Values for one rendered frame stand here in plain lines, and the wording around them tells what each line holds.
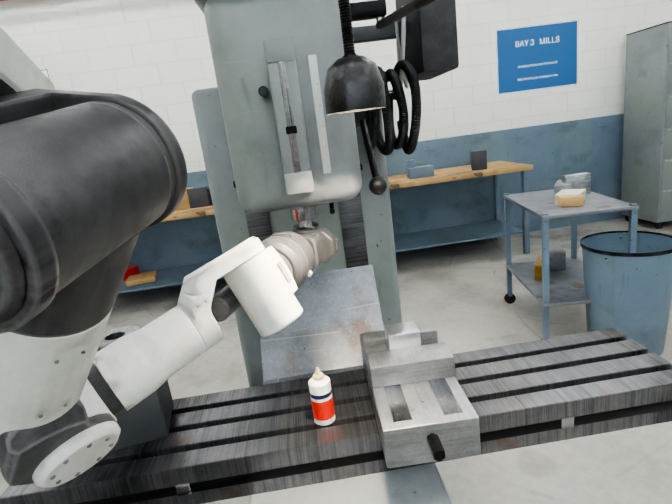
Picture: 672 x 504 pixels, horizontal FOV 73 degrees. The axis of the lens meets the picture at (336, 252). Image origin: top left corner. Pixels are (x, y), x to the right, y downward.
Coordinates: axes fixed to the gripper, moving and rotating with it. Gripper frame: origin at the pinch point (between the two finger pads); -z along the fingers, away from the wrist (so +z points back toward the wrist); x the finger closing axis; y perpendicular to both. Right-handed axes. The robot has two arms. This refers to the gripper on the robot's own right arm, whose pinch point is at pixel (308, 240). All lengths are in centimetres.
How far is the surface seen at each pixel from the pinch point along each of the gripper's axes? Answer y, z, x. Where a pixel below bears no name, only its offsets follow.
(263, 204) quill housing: -8.6, 10.2, 2.9
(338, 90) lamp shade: -22.3, 23.0, -13.8
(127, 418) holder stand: 27.6, 14.6, 34.6
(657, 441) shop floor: 123, -112, -103
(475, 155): 17, -391, -50
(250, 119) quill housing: -21.4, 10.6, 2.6
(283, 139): -17.9, 12.6, -2.8
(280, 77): -26.1, 12.5, -3.6
